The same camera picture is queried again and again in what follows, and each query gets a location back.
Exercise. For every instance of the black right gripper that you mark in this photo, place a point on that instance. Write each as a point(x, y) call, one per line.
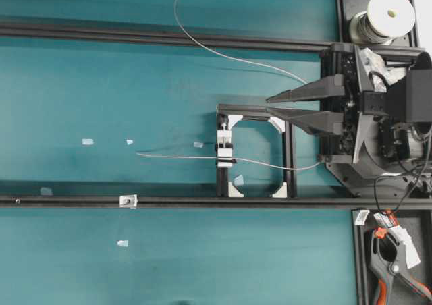
point(351, 93)

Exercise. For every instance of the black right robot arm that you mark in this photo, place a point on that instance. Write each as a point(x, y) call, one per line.
point(404, 136)

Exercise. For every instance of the silver metal corner fitting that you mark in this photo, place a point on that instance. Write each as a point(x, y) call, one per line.
point(128, 201)

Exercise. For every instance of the black foam tray upper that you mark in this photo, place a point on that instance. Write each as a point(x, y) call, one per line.
point(344, 11)

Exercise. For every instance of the black foam tray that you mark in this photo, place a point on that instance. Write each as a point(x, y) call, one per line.
point(418, 225)
point(344, 11)

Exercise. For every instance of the white paper label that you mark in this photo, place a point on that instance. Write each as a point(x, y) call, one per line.
point(360, 217)

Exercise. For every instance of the black foam tray lower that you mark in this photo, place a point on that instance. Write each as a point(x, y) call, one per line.
point(418, 225)

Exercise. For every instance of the black orange spring clamp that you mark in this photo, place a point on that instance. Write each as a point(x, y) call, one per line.
point(392, 256)

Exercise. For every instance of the black square extrusion frame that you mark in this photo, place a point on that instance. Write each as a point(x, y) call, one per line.
point(237, 113)

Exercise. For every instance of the white wire guide clamp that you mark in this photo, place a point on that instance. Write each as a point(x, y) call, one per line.
point(224, 146)

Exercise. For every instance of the white wire spool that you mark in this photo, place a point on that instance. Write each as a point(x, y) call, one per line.
point(382, 22)

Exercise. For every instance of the lower black aluminium rail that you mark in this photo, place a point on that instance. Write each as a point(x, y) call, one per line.
point(199, 202)

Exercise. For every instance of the black aluminium rail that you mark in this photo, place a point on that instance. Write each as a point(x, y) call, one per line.
point(140, 36)
point(199, 202)

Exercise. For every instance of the upper black aluminium rail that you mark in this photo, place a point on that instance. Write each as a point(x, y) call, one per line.
point(140, 36)

